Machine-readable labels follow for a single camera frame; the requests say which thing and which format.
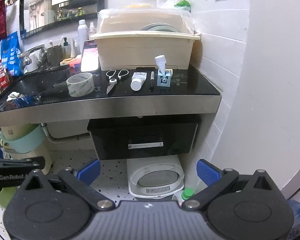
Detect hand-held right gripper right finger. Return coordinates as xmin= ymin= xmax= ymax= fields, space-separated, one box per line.
xmin=181 ymin=159 xmax=282 ymax=209

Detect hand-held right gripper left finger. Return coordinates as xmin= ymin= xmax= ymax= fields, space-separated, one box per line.
xmin=18 ymin=159 xmax=115 ymax=211

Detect green object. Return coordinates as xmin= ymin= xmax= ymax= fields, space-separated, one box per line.
xmin=0 ymin=187 xmax=19 ymax=208

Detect teal plastic basin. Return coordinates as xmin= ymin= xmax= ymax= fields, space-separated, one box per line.
xmin=0 ymin=124 xmax=47 ymax=153

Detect green capped bottle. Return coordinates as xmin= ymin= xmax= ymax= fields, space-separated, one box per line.
xmin=177 ymin=188 xmax=196 ymax=203

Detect cream plastic bin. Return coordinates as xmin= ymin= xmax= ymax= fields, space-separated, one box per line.
xmin=0 ymin=125 xmax=53 ymax=176

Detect white bathroom scale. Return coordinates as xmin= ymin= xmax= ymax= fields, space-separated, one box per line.
xmin=126 ymin=155 xmax=186 ymax=198

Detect white and blue tube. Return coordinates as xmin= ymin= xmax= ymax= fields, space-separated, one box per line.
xmin=6 ymin=91 xmax=36 ymax=107

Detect red packets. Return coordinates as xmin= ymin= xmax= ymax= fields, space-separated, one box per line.
xmin=0 ymin=54 xmax=12 ymax=92

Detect clear tape roll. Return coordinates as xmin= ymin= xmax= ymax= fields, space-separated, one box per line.
xmin=66 ymin=72 xmax=95 ymax=98

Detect white cup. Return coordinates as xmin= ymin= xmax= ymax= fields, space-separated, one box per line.
xmin=24 ymin=52 xmax=40 ymax=73

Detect light blue holder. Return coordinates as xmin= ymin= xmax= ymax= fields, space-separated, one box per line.
xmin=157 ymin=68 xmax=175 ymax=89

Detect blue water jug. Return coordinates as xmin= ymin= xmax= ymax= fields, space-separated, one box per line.
xmin=286 ymin=199 xmax=300 ymax=239

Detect white tube bottle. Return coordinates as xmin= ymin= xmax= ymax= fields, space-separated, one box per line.
xmin=130 ymin=71 xmax=148 ymax=91

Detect blue printed packet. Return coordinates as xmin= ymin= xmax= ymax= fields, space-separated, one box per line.
xmin=0 ymin=31 xmax=25 ymax=77

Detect chrome faucet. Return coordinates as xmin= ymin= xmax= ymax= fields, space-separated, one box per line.
xmin=22 ymin=44 xmax=50 ymax=67

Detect smartphone with lit screen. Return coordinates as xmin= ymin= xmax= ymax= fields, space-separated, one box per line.
xmin=80 ymin=40 xmax=100 ymax=73

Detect grey toothbrush cup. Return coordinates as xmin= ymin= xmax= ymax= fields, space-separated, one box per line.
xmin=47 ymin=45 xmax=66 ymax=66

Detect white nozzle in blue block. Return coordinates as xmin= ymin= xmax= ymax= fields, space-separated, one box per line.
xmin=154 ymin=55 xmax=168 ymax=78

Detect small white bottle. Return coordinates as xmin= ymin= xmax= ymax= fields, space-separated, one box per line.
xmin=70 ymin=37 xmax=77 ymax=58

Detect red hanging cloth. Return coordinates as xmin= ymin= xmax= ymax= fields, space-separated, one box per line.
xmin=0 ymin=0 xmax=8 ymax=44

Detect tall white bottle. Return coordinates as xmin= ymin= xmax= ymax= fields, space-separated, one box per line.
xmin=77 ymin=19 xmax=88 ymax=56

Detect cream dish rack with lid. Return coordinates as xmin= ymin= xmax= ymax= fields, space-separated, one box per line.
xmin=89 ymin=8 xmax=201 ymax=71

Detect clear spray bottle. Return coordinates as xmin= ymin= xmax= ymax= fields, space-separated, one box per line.
xmin=88 ymin=21 xmax=97 ymax=37

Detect mirror cabinet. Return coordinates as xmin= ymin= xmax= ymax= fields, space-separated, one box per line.
xmin=19 ymin=0 xmax=106 ymax=40

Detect flexible metal hose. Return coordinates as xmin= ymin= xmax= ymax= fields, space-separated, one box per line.
xmin=41 ymin=123 xmax=92 ymax=145

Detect white handled scissors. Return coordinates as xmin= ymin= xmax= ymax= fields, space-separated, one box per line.
xmin=105 ymin=69 xmax=130 ymax=95

